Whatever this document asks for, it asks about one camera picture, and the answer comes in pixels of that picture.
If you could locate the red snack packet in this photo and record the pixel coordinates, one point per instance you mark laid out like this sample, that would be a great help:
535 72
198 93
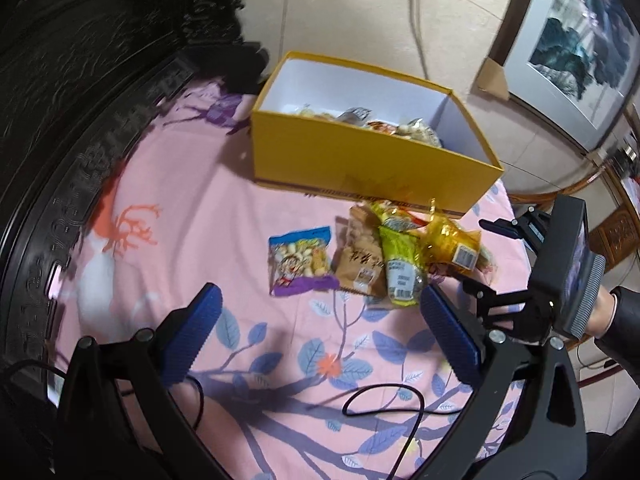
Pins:
382 127

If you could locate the framed landscape painting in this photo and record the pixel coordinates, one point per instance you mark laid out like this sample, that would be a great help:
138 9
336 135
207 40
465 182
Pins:
575 45

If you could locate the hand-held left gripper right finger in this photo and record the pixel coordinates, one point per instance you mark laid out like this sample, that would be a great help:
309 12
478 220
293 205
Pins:
450 335

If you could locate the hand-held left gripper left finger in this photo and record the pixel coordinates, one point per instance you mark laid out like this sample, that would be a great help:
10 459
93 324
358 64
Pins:
195 335

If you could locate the colourful peanut snack packet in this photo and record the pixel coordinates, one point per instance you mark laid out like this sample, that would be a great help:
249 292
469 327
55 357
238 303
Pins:
300 260

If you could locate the silver foil snack packet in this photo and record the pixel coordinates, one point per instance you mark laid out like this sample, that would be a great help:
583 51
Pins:
355 116

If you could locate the brown kraft snack packet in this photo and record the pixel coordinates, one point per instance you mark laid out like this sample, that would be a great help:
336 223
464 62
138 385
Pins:
355 260

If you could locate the pink floral tablecloth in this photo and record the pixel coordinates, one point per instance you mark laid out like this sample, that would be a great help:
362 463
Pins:
200 210

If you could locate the yellow-green snack packet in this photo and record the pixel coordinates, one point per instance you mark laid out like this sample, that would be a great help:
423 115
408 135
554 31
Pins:
400 260

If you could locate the yellow cardboard box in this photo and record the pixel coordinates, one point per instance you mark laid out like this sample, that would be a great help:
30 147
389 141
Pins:
350 160

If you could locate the yellow transparent snack packet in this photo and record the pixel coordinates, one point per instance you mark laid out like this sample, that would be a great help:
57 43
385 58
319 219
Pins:
445 240

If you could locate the person's right forearm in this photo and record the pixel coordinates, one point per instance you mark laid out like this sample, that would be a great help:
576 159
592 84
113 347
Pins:
622 320

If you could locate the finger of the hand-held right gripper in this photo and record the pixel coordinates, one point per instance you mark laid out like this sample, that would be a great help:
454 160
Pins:
520 225
505 305

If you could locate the dark carved wooden furniture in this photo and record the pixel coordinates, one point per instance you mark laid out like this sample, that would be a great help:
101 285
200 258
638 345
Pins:
75 85

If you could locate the small yellow snack packet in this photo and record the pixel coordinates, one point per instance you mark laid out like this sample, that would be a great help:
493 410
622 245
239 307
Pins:
397 220

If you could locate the wooden chair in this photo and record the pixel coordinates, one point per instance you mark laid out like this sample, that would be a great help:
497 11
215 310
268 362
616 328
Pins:
617 232

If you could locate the clear white puffs packet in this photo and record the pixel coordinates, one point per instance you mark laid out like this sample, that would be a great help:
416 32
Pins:
417 132

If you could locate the brown cardboard piece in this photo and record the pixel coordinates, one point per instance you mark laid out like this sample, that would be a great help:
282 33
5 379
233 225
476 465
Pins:
492 80

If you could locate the pale yellow snack packet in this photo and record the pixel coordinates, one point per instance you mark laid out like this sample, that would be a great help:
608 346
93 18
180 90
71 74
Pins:
312 112

